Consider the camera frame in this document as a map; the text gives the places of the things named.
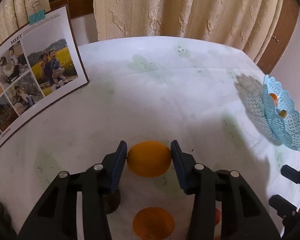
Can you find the red tomato fruit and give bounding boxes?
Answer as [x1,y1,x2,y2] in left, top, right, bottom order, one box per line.
[215,208,222,226]

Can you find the orange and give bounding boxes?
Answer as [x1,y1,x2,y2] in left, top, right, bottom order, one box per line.
[127,141,172,178]
[269,93,278,107]

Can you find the light blue lace basket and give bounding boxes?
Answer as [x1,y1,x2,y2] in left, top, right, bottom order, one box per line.
[263,74,300,151]

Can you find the small brown fruit in basket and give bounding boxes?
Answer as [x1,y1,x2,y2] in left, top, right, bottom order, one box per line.
[279,110,287,118]

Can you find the large orange fruit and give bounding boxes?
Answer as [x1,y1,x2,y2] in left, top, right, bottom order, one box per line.
[132,207,175,239]

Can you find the dark olive gloves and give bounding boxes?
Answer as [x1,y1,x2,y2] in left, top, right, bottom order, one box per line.
[0,202,17,239]

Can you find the orange in basket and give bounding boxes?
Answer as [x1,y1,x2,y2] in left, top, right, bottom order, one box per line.
[269,93,278,107]

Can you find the white cloud-print tablecloth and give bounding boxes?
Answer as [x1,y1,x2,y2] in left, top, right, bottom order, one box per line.
[0,37,300,231]

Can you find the photo collage board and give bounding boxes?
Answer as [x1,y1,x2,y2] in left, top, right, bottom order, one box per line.
[0,5,89,148]

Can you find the cream curtain right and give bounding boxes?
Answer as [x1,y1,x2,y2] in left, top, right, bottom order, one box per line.
[93,0,283,62]

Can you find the teal binder clip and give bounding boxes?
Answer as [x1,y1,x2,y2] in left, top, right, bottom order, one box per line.
[28,1,45,25]

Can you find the brown wooden door frame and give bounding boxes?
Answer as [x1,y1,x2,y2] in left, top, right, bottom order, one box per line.
[255,0,300,74]

